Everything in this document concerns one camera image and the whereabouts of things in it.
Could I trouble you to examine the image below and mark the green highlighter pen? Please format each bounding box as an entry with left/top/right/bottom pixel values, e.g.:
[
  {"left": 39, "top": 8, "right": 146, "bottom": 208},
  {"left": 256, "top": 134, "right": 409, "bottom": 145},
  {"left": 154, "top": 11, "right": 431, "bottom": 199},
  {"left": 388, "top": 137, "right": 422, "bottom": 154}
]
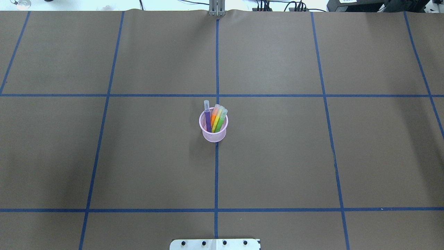
[{"left": 214, "top": 108, "right": 228, "bottom": 133}]

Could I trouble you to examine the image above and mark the yellow highlighter pen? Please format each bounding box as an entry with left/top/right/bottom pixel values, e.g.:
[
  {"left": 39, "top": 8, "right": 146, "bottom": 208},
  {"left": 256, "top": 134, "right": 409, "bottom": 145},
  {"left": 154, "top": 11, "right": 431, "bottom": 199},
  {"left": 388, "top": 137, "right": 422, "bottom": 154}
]
[{"left": 211, "top": 105, "right": 224, "bottom": 133}]

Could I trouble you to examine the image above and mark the orange highlighter pen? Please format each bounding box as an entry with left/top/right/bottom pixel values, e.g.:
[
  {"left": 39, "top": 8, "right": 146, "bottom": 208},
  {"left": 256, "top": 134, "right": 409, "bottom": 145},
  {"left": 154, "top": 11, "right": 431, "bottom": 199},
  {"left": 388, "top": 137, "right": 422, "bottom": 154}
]
[{"left": 211, "top": 104, "right": 220, "bottom": 128}]

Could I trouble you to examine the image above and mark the purple highlighter pen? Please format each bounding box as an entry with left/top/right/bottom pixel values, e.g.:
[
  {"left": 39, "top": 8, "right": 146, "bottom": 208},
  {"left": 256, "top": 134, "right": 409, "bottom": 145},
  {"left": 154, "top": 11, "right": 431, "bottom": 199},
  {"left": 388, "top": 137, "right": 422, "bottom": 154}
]
[{"left": 204, "top": 100, "right": 212, "bottom": 133}]

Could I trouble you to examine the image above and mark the pink mesh pen holder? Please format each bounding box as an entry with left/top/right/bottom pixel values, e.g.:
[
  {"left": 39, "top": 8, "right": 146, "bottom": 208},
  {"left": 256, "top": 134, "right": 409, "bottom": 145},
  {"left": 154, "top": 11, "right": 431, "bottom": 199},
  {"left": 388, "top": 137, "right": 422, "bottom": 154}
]
[{"left": 198, "top": 112, "right": 229, "bottom": 143}]

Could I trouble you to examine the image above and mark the small electronics board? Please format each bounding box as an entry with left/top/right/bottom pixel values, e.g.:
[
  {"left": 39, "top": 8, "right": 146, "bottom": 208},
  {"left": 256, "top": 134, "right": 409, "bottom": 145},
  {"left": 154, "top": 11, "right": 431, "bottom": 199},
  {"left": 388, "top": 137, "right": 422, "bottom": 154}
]
[{"left": 251, "top": 0, "right": 278, "bottom": 12}]

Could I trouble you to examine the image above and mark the black box with label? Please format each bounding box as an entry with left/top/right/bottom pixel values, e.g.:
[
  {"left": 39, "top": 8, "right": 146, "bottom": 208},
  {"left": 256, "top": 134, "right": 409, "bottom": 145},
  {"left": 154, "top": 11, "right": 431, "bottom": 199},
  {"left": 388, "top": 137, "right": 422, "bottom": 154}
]
[{"left": 327, "top": 0, "right": 384, "bottom": 13}]

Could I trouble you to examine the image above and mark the aluminium frame post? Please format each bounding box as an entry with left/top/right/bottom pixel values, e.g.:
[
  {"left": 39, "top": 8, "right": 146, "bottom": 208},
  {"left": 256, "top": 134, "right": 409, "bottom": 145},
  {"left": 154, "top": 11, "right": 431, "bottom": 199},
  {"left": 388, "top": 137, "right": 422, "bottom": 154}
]
[{"left": 208, "top": 0, "right": 226, "bottom": 17}]

